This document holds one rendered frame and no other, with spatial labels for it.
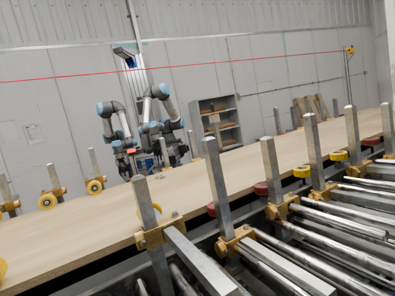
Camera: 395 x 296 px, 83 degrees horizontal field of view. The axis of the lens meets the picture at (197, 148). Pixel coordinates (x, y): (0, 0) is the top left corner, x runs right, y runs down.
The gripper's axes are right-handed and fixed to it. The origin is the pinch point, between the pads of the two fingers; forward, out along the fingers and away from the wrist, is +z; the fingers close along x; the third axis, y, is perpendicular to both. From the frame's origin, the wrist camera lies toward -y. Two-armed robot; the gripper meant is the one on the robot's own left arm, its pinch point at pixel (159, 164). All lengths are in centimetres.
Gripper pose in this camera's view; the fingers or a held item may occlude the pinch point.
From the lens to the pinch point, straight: 185.3
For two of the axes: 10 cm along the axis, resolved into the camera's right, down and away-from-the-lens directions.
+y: 6.6, -2.4, 7.1
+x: -7.2, 0.6, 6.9
